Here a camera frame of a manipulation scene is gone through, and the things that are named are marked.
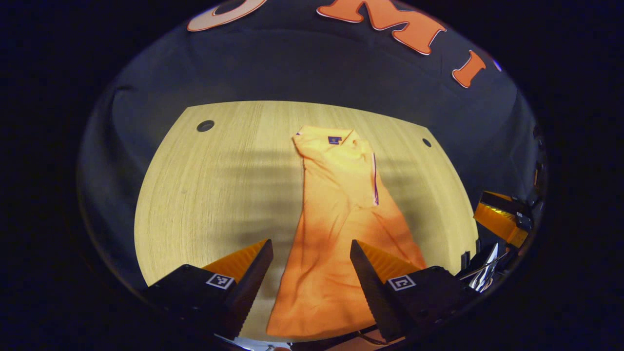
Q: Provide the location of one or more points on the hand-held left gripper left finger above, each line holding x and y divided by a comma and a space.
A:
253, 282

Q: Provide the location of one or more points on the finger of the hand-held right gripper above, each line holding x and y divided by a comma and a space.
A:
504, 222
487, 273

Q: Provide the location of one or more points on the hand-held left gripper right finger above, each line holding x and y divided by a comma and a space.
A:
370, 287

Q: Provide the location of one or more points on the orange T-shirt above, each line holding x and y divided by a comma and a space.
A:
336, 195

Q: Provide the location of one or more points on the black backdrop cloth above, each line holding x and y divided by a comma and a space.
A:
292, 63

